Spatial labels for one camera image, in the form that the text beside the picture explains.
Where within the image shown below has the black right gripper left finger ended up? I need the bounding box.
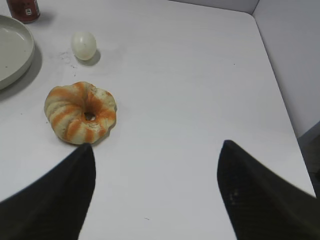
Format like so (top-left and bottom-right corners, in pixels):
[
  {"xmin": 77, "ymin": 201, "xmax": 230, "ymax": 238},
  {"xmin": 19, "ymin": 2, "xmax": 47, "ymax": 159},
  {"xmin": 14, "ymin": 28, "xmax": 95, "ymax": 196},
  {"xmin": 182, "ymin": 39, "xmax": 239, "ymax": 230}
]
[{"xmin": 0, "ymin": 143, "xmax": 96, "ymax": 240}]

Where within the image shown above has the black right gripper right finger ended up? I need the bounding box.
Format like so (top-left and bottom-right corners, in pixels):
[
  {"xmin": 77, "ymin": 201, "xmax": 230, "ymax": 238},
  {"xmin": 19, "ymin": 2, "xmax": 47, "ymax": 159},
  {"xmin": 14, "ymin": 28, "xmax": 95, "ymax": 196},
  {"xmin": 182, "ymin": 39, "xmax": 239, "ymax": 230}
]
[{"xmin": 217, "ymin": 140, "xmax": 320, "ymax": 240}]

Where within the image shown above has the white egg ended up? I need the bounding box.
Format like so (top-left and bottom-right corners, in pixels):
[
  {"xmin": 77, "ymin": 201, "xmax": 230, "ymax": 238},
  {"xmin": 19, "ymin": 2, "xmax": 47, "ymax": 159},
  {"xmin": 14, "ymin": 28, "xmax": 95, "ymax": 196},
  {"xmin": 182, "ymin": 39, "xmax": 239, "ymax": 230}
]
[{"xmin": 71, "ymin": 31, "xmax": 97, "ymax": 61}]

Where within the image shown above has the beige round plate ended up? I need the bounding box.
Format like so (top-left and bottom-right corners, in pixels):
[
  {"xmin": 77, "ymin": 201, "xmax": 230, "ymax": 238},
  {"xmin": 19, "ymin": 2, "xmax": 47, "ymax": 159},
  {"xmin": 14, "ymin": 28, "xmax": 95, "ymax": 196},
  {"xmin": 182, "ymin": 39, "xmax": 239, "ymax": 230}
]
[{"xmin": 0, "ymin": 15, "xmax": 35, "ymax": 89}]

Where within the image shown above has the orange striped bagel bread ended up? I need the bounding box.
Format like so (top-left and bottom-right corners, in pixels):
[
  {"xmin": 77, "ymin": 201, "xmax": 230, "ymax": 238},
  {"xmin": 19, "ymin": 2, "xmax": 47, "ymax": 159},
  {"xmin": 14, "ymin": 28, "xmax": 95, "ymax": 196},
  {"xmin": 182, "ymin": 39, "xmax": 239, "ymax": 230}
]
[{"xmin": 44, "ymin": 81, "xmax": 117, "ymax": 145}]

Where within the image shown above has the red cola can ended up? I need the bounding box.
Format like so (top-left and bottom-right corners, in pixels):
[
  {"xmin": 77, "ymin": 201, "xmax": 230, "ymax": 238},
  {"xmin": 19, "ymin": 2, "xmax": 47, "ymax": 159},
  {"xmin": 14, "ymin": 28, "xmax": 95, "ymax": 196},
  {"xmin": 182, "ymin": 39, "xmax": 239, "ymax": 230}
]
[{"xmin": 6, "ymin": 0, "xmax": 41, "ymax": 23}]

